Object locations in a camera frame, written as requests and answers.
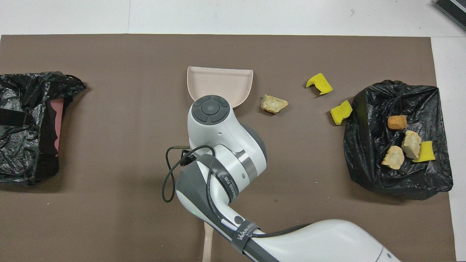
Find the pale cream scrap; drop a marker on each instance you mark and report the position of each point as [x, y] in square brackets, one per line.
[411, 145]

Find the brown cork-like bread piece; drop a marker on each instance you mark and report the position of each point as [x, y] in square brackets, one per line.
[397, 122]

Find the hooked yellow sponge piece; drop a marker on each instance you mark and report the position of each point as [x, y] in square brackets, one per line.
[321, 83]

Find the black plastic trash bag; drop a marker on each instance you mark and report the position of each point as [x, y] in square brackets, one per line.
[22, 156]
[367, 145]

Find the beige plastic dustpan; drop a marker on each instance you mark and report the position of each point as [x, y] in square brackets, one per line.
[218, 82]

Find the brown paper table mat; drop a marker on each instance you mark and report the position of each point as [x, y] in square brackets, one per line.
[109, 218]

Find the small yellow sponge piece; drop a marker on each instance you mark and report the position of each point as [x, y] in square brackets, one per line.
[427, 154]

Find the dark grey ribbed object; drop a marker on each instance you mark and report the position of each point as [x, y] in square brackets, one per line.
[453, 9]

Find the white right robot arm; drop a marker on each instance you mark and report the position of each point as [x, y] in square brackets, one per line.
[225, 138]

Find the blocky yellow sponge piece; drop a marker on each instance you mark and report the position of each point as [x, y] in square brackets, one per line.
[341, 112]

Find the beige brush with black bristles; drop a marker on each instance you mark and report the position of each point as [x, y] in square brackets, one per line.
[208, 243]

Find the orange striped bread piece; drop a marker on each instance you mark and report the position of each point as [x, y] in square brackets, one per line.
[393, 157]

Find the pink bin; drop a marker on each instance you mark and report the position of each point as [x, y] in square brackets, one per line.
[57, 109]

